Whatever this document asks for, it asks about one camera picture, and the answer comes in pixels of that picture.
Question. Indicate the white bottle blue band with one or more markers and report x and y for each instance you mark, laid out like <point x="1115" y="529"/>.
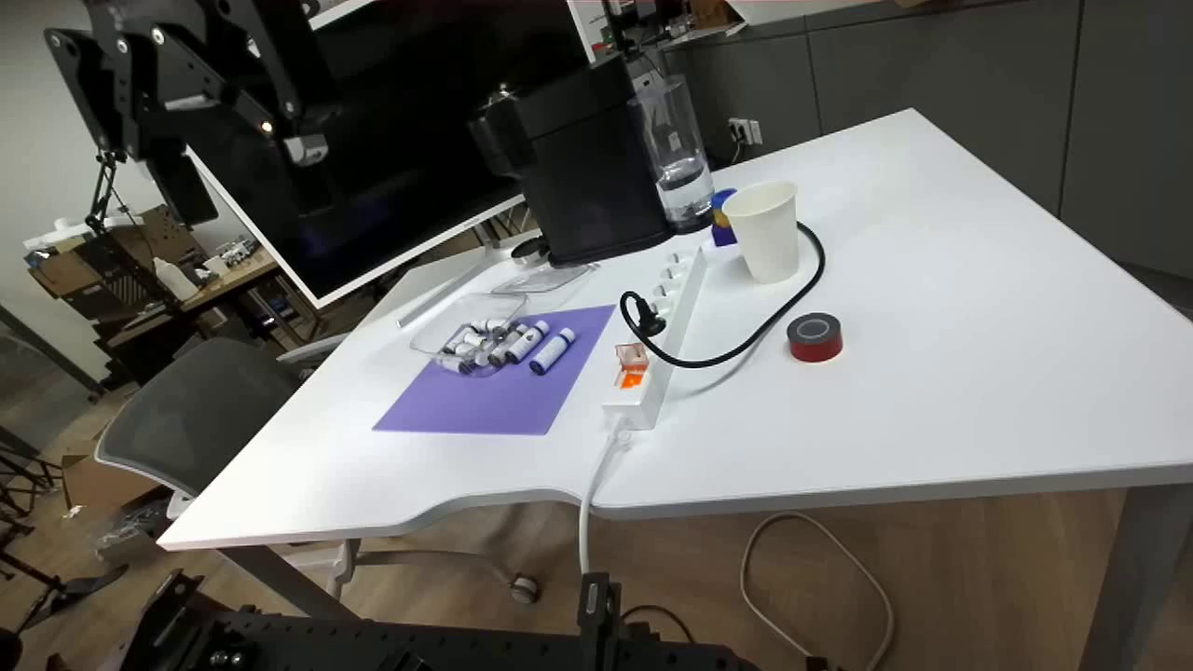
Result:
<point x="551" y="353"/>

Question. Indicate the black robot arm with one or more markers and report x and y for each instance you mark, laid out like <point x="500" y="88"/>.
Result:
<point x="147" y="68"/>

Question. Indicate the white bottle brown label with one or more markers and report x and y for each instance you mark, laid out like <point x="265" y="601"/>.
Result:
<point x="526" y="338"/>

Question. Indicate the white bottle dark brown cap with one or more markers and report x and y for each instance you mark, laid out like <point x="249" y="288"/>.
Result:
<point x="496" y="343"/>

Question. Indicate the purple rectangular mat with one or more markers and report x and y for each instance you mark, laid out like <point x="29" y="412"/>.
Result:
<point x="496" y="404"/>

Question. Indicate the white bottle yellow band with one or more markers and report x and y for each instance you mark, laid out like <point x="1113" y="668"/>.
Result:
<point x="463" y="341"/>

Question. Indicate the white bottle green band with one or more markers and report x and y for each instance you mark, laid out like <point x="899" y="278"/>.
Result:
<point x="455" y="363"/>

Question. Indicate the blue small box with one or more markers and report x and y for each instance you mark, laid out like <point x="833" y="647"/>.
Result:
<point x="723" y="225"/>

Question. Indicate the white power strip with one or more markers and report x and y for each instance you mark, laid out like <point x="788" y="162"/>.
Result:
<point x="669" y="288"/>

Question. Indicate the black coffee machine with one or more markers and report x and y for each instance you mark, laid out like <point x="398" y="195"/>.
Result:
<point x="581" y="158"/>

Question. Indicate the white paper cup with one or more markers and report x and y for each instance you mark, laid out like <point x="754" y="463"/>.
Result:
<point x="767" y="227"/>

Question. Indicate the red black tape roll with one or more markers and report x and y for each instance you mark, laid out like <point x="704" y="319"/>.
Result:
<point x="813" y="338"/>

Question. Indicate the large black monitor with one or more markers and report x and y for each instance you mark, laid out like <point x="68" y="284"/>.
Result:
<point x="404" y="167"/>

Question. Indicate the grey mesh office chair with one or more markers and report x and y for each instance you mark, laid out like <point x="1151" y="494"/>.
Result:
<point x="194" y="415"/>

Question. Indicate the wooden cluttered shelf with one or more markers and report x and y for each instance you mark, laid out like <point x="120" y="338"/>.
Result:
<point x="147" y="288"/>

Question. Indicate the black metal frame foreground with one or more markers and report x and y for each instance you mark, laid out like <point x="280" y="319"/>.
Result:
<point x="188" y="632"/>

